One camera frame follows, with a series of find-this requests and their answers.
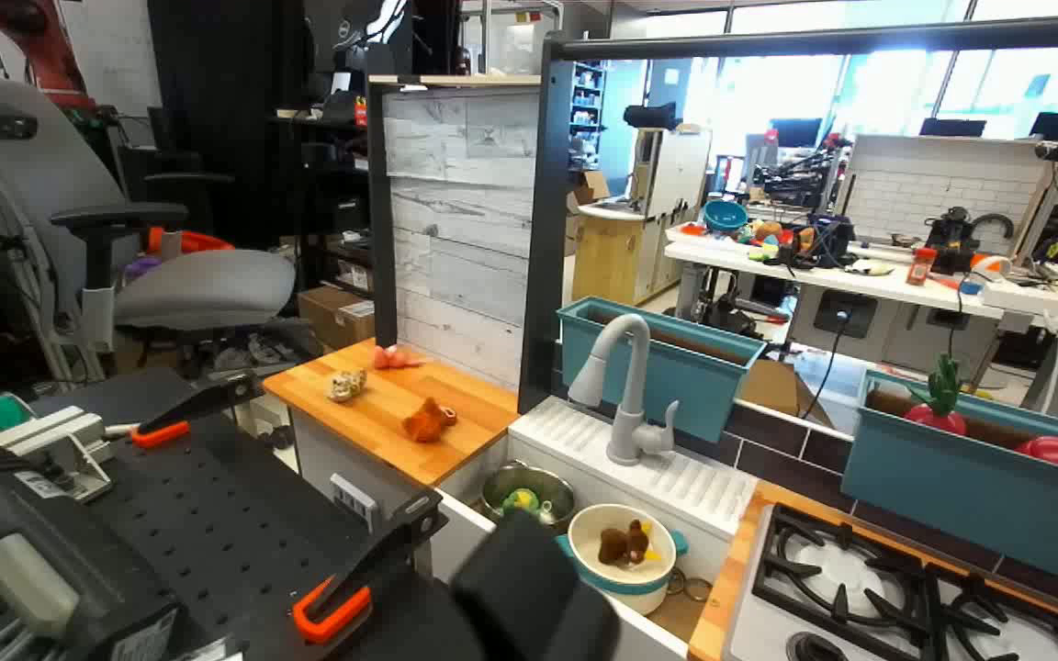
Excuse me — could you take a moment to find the wooden cutting board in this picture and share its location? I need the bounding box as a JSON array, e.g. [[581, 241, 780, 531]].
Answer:
[[262, 337, 521, 492]]

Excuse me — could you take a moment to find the yellow wooden cabinet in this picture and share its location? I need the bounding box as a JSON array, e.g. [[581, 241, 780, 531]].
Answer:
[[568, 202, 652, 307]]

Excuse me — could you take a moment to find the red toy radish with leaves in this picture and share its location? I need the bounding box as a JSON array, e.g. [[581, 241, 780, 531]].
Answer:
[[902, 354, 970, 436]]

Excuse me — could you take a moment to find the white workbench table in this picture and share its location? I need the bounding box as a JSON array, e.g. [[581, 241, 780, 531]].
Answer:
[[662, 224, 1058, 417]]

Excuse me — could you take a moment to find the grey toy faucet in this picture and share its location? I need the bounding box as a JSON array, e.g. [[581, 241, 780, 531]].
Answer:
[[567, 312, 682, 470]]

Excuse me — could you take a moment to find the black camera on stand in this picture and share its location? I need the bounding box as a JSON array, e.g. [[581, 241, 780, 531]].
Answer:
[[621, 98, 685, 136]]

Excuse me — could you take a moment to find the small red toy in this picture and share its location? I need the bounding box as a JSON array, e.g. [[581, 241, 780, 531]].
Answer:
[[371, 343, 426, 376]]

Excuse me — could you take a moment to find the brown toy in pot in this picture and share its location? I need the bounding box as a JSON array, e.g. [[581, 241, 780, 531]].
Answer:
[[595, 519, 652, 569]]

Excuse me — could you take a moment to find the white cabinet base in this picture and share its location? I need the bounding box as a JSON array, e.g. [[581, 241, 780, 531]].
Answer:
[[286, 408, 501, 582]]

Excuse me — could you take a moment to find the grey and black power device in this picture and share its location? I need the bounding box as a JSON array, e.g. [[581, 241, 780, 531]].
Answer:
[[0, 417, 182, 661]]

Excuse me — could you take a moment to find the blue bowl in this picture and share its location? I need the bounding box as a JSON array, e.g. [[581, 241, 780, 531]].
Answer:
[[699, 196, 753, 238]]

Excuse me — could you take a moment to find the grey office chair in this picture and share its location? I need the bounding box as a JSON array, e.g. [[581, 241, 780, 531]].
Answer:
[[0, 74, 300, 384]]

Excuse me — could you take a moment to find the black perforated mounting board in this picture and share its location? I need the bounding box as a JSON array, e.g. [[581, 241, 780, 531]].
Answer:
[[27, 364, 487, 661]]

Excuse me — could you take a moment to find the black clamp with orange handle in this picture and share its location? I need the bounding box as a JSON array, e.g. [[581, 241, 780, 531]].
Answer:
[[126, 367, 267, 455], [289, 487, 453, 650]]

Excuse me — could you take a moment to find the green bowl with food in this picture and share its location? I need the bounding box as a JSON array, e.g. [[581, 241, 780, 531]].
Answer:
[[477, 463, 581, 531]]

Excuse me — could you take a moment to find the black stove grate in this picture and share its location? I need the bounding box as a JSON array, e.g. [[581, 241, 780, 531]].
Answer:
[[753, 508, 1058, 661]]

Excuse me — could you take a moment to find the white toy sink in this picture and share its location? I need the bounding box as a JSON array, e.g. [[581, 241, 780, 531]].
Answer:
[[428, 394, 763, 661]]

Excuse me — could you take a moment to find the small cream toy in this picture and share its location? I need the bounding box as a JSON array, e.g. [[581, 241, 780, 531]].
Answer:
[[323, 367, 371, 403]]

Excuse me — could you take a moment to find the cardboard box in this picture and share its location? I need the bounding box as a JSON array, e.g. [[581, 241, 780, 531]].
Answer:
[[294, 280, 377, 356]]

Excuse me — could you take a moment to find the white brick backsplash panel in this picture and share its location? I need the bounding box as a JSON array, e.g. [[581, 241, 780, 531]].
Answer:
[[845, 132, 1058, 256]]

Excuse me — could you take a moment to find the orange-brown toy bear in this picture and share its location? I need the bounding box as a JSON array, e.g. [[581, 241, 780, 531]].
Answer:
[[399, 395, 460, 449]]

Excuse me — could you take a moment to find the whitewashed wood panel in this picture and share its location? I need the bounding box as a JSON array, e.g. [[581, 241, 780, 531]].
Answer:
[[365, 82, 543, 395]]

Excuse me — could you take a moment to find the black computer monitor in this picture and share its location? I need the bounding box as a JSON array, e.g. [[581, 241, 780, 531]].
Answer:
[[767, 113, 825, 152]]

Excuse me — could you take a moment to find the cream pot with teal rim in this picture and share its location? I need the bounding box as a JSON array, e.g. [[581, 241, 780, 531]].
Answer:
[[561, 501, 689, 618]]

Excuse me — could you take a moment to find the teal planter box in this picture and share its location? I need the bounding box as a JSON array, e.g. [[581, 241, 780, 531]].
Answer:
[[841, 367, 1058, 601], [553, 293, 771, 444]]

